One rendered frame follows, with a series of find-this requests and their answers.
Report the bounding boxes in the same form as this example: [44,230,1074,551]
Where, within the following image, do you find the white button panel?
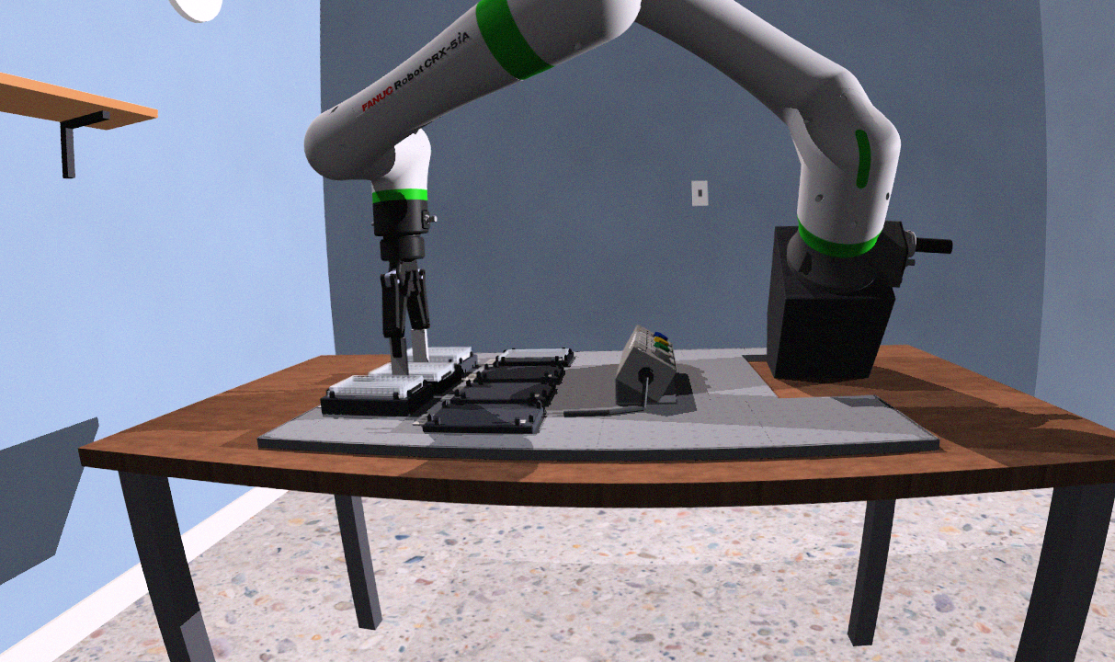
[563,325,677,417]

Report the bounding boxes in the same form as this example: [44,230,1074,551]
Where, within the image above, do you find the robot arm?
[304,0,952,293]

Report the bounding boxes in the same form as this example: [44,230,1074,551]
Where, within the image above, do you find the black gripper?
[380,236,430,376]

